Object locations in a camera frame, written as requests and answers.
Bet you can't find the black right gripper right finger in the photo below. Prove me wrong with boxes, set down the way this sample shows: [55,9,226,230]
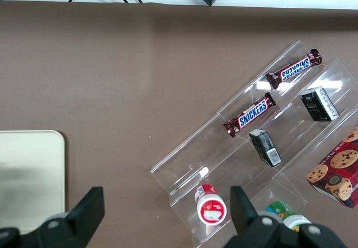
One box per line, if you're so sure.
[223,186,346,248]

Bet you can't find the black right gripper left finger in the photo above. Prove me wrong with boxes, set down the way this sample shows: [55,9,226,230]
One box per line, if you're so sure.
[0,186,105,248]

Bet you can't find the beige plastic tray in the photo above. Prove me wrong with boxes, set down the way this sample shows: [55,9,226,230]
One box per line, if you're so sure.
[0,130,66,235]

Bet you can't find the red white lidded cup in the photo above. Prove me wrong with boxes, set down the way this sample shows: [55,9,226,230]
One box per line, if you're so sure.
[194,184,228,225]

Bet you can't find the green white lidded cup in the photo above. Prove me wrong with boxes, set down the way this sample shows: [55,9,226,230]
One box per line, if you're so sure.
[265,200,313,232]

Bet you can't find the clear acrylic tiered display stand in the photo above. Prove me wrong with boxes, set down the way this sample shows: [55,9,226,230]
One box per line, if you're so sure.
[150,40,358,248]

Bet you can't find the small black carton box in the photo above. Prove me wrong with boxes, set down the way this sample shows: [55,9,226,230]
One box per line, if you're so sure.
[299,86,341,123]
[248,129,283,167]

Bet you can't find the Snickers chocolate bar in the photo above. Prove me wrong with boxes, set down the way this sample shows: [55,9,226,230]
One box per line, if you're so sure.
[265,48,323,91]
[223,92,277,138]

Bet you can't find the red chocolate chip cookie box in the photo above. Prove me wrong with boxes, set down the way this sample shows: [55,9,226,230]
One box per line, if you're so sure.
[305,126,358,210]

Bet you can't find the brown table mat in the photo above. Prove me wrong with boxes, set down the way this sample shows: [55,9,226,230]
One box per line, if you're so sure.
[0,0,358,248]

